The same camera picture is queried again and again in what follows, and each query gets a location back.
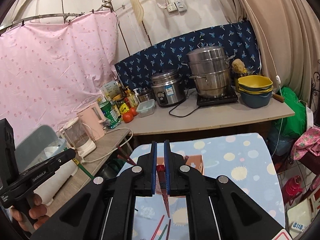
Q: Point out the white blender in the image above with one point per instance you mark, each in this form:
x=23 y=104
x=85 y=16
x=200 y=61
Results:
x=77 y=137

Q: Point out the clear food container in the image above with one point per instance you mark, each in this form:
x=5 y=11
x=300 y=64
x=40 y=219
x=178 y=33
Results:
x=146 y=108

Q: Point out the bright red chopstick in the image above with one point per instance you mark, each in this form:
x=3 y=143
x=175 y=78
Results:
x=157 y=227

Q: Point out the white wall socket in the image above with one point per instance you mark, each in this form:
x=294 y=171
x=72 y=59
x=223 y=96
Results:
x=176 y=6

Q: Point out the pink perforated utensil holder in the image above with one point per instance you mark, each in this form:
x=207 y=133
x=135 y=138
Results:
x=196 y=161

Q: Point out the clear storage box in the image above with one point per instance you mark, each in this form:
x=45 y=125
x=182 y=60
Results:
x=40 y=145

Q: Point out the blue planet pattern tablecloth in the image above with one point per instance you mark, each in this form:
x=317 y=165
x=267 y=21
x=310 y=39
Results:
x=244 y=158

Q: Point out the front red tomato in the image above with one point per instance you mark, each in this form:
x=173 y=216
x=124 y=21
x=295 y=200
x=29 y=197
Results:
x=127 y=117

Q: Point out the beige curtain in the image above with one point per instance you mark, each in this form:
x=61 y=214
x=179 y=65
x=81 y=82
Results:
x=287 y=32

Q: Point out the silver rice cooker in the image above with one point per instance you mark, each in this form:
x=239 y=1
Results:
x=168 y=88

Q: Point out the green chopstick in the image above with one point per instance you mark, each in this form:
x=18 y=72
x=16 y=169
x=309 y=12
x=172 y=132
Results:
x=162 y=232
x=73 y=165

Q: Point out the pink dotted curtain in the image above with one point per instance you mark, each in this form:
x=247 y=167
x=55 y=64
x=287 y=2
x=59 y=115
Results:
x=49 y=72

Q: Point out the yellow oil bottle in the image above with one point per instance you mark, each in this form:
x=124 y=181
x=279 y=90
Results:
x=132 y=98

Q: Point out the pink floral bag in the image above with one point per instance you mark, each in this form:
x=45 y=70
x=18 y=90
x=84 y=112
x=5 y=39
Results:
x=307 y=143

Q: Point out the left hand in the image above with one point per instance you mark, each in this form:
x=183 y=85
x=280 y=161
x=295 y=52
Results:
x=38 y=212

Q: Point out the rear red tomato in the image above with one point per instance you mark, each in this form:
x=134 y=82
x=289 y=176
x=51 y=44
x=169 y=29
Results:
x=133 y=111

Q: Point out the red tomato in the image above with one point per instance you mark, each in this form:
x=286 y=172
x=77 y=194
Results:
x=133 y=111
x=127 y=117

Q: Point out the stainless steel steamer pot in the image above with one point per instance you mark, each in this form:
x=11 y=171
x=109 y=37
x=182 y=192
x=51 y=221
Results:
x=211 y=71

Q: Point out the navy leaf pattern cloth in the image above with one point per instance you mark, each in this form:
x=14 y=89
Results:
x=238 y=40

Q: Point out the black induction cooktop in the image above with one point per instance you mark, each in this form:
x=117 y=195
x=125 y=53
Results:
x=229 y=97

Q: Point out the pink electric kettle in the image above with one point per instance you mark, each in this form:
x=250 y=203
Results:
x=93 y=120

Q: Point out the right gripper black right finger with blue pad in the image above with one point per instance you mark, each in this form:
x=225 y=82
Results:
x=216 y=207

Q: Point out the green plastic bottle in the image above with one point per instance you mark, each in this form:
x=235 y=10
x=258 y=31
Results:
x=112 y=119

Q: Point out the dark red chopstick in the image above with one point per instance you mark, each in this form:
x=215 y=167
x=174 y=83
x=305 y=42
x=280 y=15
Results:
x=163 y=186

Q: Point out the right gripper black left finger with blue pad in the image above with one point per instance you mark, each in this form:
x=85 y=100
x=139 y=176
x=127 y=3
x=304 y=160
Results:
x=104 y=208

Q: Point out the yellow top bowl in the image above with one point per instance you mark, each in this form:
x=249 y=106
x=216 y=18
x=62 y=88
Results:
x=255 y=83

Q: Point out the red thermos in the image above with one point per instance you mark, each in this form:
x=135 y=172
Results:
x=292 y=189

